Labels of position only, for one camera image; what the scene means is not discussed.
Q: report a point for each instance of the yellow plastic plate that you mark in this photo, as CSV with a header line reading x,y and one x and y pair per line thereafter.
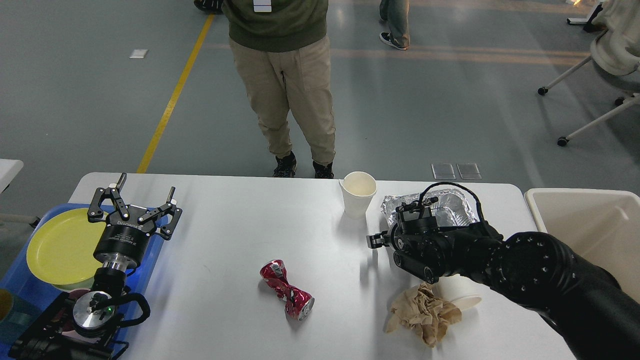
x,y
62,250

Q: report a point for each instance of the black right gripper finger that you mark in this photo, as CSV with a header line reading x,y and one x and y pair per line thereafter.
x,y
379,240

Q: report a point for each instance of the lying white paper cup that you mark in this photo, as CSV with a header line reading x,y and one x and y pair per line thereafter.
x,y
458,290

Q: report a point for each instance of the office chair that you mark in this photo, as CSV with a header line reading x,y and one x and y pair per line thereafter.
x,y
601,95

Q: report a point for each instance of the white side table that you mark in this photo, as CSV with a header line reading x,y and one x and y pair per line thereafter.
x,y
9,169

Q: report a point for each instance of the dark teal mug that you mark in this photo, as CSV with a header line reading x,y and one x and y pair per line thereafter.
x,y
16,316

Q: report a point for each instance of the person in dark clothes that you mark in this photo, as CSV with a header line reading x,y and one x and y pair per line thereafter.
x,y
209,6

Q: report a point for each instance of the beige plastic bin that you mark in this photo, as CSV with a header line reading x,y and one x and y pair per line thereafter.
x,y
602,226

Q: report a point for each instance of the white paper cup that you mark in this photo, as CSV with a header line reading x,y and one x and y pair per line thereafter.
x,y
358,188
458,290

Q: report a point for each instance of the person in blue jeans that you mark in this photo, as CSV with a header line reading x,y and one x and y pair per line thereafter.
x,y
395,13

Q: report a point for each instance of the crushed red soda can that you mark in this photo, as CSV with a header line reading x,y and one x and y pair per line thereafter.
x,y
298,303

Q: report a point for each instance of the pale green plate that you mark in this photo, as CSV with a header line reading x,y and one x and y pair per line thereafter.
x,y
84,284

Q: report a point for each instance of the aluminium foil tray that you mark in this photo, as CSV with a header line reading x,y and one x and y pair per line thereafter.
x,y
452,208

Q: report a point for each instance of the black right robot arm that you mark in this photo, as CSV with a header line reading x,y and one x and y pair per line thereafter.
x,y
582,301

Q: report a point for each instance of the blue plastic tray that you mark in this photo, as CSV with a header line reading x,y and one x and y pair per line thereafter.
x,y
20,280

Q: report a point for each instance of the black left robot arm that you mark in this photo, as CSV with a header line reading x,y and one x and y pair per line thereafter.
x,y
102,316

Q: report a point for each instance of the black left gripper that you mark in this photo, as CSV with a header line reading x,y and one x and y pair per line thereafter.
x,y
125,240

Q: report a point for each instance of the person in green sweater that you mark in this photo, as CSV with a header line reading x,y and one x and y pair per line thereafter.
x,y
281,51

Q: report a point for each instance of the crumpled brown paper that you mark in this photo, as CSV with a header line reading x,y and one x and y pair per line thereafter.
x,y
419,310

